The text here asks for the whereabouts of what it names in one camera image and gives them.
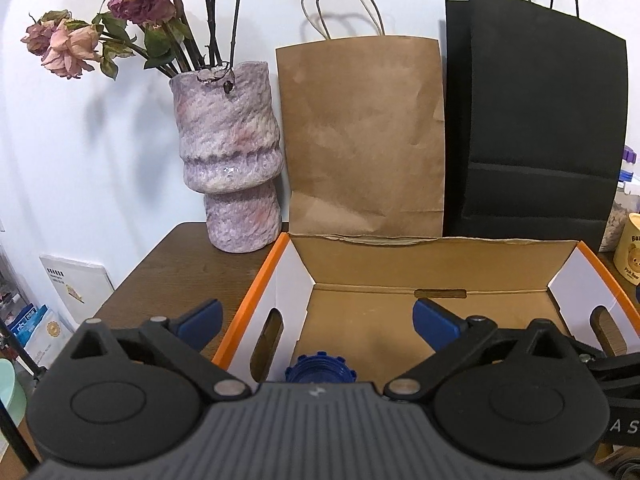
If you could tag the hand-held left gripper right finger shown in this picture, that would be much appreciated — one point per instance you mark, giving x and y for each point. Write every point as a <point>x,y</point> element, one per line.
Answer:
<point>435,322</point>

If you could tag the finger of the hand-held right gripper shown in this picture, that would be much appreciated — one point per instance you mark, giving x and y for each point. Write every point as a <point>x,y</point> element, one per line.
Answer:
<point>615,372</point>

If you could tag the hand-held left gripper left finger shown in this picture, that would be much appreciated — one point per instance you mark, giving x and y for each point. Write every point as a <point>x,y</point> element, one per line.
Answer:
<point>202,322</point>

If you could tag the orange cardboard box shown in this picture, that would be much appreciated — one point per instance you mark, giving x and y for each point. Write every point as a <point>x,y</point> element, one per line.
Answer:
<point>360,280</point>

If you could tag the blue ribbed bottle cap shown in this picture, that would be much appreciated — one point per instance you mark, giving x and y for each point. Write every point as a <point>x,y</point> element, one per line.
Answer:
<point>320,369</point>

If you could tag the yellow bear mug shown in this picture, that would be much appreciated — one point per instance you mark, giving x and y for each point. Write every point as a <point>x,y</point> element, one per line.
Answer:
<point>629,255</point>

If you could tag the white flat carton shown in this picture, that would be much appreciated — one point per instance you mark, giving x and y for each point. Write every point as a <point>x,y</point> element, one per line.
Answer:
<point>75,285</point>

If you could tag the clear jar with purple lid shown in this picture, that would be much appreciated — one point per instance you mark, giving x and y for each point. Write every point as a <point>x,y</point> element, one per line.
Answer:
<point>617,220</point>

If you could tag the purple mottled ceramic vase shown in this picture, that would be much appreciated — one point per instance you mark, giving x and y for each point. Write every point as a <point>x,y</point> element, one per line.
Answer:
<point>225,150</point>

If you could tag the brown paper bag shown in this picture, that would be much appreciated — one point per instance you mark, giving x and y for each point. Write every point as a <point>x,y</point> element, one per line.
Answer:
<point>360,135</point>

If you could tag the mint green round object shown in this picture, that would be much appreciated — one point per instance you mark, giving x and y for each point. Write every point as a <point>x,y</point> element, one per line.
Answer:
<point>10,400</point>

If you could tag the black paper bag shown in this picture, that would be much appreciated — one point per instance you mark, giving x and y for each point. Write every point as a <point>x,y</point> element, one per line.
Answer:
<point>540,110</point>

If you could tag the dried pink roses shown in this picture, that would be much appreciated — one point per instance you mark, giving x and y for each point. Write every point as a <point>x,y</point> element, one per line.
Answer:
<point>135,5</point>

